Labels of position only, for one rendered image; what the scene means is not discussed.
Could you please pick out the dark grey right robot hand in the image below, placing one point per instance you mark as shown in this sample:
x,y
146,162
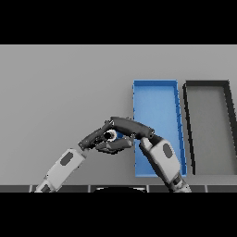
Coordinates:
x,y
129,126

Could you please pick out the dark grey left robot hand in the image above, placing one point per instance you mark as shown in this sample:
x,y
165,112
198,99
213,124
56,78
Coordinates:
x,y
94,138

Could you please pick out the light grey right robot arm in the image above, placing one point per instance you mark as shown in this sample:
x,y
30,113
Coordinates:
x,y
163,159

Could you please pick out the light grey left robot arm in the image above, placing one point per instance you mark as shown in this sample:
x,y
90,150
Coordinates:
x,y
63,166

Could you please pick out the blue bin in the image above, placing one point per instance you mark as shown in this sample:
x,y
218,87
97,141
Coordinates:
x,y
155,105

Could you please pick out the dark grey bin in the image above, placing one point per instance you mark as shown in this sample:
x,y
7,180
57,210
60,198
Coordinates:
x,y
209,129

